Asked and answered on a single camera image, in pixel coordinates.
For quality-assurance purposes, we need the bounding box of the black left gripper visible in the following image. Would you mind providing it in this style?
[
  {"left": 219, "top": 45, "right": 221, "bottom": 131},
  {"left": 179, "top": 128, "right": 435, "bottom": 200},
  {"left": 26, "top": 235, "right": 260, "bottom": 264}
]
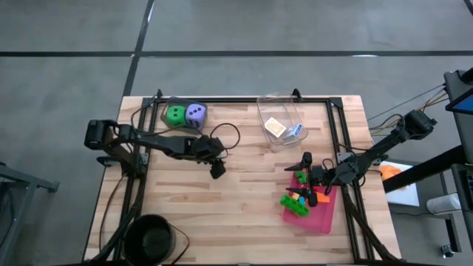
[{"left": 194, "top": 135, "right": 228, "bottom": 180}]

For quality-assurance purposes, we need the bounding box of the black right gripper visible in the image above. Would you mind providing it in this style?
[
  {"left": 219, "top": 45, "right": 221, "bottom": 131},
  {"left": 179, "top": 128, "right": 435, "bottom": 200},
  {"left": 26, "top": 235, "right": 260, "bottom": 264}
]
[{"left": 283, "top": 151, "right": 336, "bottom": 208}]

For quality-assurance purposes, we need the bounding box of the long green building block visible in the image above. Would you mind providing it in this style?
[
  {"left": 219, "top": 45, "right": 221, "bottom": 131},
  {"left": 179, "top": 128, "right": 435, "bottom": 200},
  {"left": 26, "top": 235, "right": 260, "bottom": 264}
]
[{"left": 279, "top": 194, "right": 311, "bottom": 218}]

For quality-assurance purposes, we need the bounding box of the blue-backed card deck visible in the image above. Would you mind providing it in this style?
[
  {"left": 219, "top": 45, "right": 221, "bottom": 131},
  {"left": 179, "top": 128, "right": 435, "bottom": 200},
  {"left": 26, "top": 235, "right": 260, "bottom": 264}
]
[{"left": 286, "top": 123, "right": 304, "bottom": 140}]

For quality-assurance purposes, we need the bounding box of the purple foam die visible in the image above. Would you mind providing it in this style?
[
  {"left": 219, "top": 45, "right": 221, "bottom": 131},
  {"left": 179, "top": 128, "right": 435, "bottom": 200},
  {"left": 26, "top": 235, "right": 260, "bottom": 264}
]
[{"left": 184, "top": 103, "right": 208, "bottom": 129}]

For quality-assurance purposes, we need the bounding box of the orange-backed card deck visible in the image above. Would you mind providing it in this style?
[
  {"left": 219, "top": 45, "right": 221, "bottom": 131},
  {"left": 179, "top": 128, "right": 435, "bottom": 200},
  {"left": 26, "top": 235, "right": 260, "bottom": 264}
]
[{"left": 263, "top": 117, "right": 287, "bottom": 138}]

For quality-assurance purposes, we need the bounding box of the green foam die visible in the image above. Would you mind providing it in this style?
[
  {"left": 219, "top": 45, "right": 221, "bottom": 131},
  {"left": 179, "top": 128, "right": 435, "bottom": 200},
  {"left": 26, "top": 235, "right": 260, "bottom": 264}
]
[{"left": 165, "top": 105, "right": 187, "bottom": 126}]

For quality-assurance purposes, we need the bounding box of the pink plastic tray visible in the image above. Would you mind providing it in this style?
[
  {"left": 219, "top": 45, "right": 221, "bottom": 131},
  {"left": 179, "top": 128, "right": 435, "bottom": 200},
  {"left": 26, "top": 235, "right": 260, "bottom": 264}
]
[{"left": 282, "top": 169, "right": 339, "bottom": 236}]

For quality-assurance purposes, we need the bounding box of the dark translucent plastic bin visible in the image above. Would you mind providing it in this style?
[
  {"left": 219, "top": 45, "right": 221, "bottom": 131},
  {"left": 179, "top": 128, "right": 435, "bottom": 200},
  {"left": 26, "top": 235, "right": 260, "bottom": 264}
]
[{"left": 160, "top": 96, "right": 209, "bottom": 134}]

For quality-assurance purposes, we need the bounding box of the orange object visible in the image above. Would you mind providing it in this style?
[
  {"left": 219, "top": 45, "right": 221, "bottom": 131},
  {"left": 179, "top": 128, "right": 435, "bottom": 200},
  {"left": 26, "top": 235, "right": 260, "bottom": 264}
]
[{"left": 379, "top": 164, "right": 403, "bottom": 182}]

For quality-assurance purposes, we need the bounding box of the clear plastic container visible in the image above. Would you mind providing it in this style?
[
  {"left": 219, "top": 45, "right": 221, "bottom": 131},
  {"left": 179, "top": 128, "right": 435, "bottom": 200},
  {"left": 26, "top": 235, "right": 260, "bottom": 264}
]
[{"left": 256, "top": 92, "right": 310, "bottom": 147}]

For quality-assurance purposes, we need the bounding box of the white paper sheet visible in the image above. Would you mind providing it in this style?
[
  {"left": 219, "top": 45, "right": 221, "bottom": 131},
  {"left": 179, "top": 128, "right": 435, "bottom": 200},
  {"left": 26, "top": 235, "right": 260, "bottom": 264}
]
[{"left": 379, "top": 160, "right": 421, "bottom": 208}]

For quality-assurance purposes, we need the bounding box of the black round bowl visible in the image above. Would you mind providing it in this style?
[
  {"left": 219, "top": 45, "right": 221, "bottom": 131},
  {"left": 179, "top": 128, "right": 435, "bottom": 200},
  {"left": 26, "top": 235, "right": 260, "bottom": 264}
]
[{"left": 123, "top": 213, "right": 191, "bottom": 266}]

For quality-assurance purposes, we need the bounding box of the black diagonal beam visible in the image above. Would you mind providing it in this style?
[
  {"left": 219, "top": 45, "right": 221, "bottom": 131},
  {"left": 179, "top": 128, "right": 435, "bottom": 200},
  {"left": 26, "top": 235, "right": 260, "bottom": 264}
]
[{"left": 382, "top": 145, "right": 473, "bottom": 194}]

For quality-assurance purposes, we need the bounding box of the white roll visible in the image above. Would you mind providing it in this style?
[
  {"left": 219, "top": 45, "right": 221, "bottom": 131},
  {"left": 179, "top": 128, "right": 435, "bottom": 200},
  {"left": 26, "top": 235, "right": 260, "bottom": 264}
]
[{"left": 426, "top": 193, "right": 463, "bottom": 216}]

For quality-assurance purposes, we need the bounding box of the dark grey equipment cart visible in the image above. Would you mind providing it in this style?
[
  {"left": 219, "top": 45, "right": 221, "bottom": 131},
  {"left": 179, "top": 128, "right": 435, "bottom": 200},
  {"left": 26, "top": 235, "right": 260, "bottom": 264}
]
[{"left": 443, "top": 68, "right": 473, "bottom": 256}]

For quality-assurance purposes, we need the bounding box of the tablet with blue screen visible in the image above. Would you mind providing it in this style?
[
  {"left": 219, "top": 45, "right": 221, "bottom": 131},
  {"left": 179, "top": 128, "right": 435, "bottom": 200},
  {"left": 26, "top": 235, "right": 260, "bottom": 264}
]
[{"left": 446, "top": 94, "right": 473, "bottom": 115}]

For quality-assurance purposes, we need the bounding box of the grey metal table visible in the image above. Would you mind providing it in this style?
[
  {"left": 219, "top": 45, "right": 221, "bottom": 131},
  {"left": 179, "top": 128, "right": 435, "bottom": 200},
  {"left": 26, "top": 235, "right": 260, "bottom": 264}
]
[{"left": 0, "top": 161, "right": 60, "bottom": 266}]

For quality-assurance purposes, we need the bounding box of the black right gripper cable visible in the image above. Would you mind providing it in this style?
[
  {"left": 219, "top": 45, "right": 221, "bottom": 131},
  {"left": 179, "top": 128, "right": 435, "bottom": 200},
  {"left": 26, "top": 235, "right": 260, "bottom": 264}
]
[{"left": 320, "top": 157, "right": 338, "bottom": 196}]

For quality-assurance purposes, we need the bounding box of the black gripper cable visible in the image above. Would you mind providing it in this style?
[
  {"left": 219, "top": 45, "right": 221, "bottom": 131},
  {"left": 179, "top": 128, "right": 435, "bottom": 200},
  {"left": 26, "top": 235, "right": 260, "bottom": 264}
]
[
  {"left": 320, "top": 157, "right": 338, "bottom": 196},
  {"left": 208, "top": 122, "right": 242, "bottom": 151}
]

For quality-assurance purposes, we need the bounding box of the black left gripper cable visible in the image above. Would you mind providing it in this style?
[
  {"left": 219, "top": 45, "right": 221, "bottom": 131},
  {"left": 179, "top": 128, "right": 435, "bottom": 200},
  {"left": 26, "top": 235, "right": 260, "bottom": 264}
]
[{"left": 208, "top": 122, "right": 242, "bottom": 151}]

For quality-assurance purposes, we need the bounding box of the black aluminium table frame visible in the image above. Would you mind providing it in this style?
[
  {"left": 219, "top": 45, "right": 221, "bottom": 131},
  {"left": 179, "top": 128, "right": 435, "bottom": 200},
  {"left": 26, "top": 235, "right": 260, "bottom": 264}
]
[{"left": 88, "top": 94, "right": 404, "bottom": 265}]

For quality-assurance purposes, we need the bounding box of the tan cable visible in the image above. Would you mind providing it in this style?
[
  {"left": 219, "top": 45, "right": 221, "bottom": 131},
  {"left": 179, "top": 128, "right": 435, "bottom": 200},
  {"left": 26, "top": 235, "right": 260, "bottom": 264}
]
[{"left": 369, "top": 92, "right": 450, "bottom": 138}]

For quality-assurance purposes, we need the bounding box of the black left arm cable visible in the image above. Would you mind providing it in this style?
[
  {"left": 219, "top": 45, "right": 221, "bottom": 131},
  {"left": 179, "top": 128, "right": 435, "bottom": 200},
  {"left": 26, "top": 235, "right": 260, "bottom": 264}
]
[{"left": 129, "top": 96, "right": 156, "bottom": 126}]

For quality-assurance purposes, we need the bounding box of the thin black cable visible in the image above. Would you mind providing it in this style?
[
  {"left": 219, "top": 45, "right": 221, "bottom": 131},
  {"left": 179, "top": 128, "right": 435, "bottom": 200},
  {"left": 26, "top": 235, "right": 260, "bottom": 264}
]
[{"left": 367, "top": 83, "right": 448, "bottom": 123}]

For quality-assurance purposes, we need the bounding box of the brown cable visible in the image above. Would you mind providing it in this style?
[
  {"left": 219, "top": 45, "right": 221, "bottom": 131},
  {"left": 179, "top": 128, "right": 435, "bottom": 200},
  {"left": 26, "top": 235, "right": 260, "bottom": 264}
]
[{"left": 98, "top": 175, "right": 125, "bottom": 252}]

